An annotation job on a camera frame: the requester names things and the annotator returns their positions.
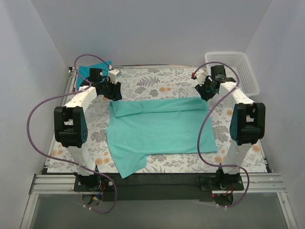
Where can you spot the aluminium frame rail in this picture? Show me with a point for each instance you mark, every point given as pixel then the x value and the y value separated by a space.
pixel 264 190

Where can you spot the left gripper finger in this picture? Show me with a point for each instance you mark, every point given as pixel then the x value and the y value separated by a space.
pixel 117 92
pixel 110 96

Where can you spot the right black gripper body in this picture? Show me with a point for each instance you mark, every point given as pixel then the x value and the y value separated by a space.
pixel 205 91

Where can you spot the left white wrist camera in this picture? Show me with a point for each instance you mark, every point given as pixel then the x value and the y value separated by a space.
pixel 113 74

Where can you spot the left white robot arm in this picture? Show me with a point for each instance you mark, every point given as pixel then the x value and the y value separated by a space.
pixel 70 125

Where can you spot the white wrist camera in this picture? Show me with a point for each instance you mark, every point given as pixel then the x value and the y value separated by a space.
pixel 200 76
pixel 113 74

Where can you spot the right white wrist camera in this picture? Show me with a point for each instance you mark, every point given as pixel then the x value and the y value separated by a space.
pixel 200 76

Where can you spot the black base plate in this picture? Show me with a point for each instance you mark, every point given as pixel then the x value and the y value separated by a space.
pixel 157 186

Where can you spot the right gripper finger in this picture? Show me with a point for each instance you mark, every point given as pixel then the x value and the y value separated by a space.
pixel 209 96
pixel 201 91

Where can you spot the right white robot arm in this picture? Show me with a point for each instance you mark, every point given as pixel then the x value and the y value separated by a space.
pixel 247 125

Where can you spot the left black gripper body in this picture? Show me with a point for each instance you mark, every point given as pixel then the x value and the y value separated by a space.
pixel 114 90

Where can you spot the teal green t shirt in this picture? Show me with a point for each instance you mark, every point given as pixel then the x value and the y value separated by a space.
pixel 166 126

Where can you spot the white plastic basket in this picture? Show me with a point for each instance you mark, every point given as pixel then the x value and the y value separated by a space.
pixel 241 65

